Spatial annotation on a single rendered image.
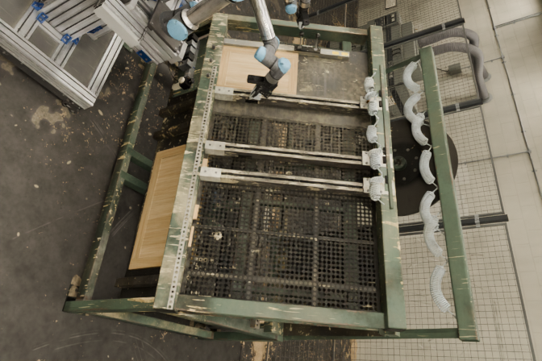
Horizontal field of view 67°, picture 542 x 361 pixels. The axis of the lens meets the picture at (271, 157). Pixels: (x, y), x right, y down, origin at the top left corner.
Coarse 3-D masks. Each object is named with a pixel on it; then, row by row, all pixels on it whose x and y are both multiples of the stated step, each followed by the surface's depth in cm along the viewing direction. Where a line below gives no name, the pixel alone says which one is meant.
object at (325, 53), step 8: (224, 40) 308; (232, 40) 308; (240, 40) 309; (256, 48) 309; (280, 48) 308; (288, 48) 309; (320, 56) 312; (328, 56) 311; (336, 56) 310; (344, 56) 310
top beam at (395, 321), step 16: (368, 48) 316; (368, 64) 311; (384, 64) 300; (384, 80) 293; (384, 144) 266; (384, 176) 255; (384, 208) 244; (384, 224) 239; (384, 240) 234; (384, 256) 230; (400, 256) 231; (384, 272) 226; (400, 272) 226; (384, 288) 224; (400, 288) 222; (384, 304) 221; (400, 304) 218; (400, 320) 214
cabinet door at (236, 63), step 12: (228, 48) 307; (240, 48) 308; (252, 48) 309; (228, 60) 301; (240, 60) 302; (252, 60) 303; (228, 72) 296; (240, 72) 297; (252, 72) 298; (264, 72) 299; (288, 72) 301; (228, 84) 291; (240, 84) 292; (252, 84) 293; (288, 84) 295
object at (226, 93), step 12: (216, 96) 282; (228, 96) 281; (240, 96) 281; (276, 96) 283; (288, 96) 283; (300, 96) 284; (372, 96) 271; (312, 108) 286; (324, 108) 285; (336, 108) 284; (348, 108) 283; (360, 108) 283
